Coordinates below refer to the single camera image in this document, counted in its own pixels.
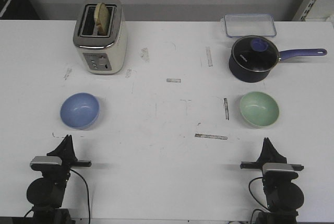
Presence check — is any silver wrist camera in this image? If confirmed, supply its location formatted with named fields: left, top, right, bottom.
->
left=30, top=156, right=62, bottom=168
left=262, top=163, right=294, bottom=175

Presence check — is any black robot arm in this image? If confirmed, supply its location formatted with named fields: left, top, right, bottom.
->
left=240, top=137, right=304, bottom=223
left=26, top=135, right=92, bottom=223

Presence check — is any clear container with blue rim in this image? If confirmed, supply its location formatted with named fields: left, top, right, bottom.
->
left=220, top=14, right=277, bottom=38

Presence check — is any glass pot lid blue knob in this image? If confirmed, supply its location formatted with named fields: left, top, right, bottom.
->
left=232, top=36, right=279, bottom=72

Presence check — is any green bowl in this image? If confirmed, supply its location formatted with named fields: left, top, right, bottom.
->
left=239, top=91, right=280, bottom=128

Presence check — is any slice of toast bread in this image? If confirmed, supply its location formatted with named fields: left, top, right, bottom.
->
left=94, top=3, right=110, bottom=36

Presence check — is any blue bowl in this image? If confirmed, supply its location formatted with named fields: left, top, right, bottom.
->
left=59, top=92, right=100, bottom=129

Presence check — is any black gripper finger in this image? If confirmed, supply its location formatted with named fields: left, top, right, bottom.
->
left=266, top=138, right=282, bottom=157
left=53, top=135, right=69, bottom=154
left=69, top=135, right=75, bottom=154
left=261, top=137, right=269, bottom=157

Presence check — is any dark blue saucepan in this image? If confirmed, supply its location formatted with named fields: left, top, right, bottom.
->
left=229, top=49, right=327, bottom=83

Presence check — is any cream and silver toaster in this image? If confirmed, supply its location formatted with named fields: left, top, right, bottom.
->
left=73, top=0, right=127, bottom=75

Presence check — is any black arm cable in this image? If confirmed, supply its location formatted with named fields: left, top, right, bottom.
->
left=69, top=169, right=91, bottom=222
left=248, top=177, right=269, bottom=222

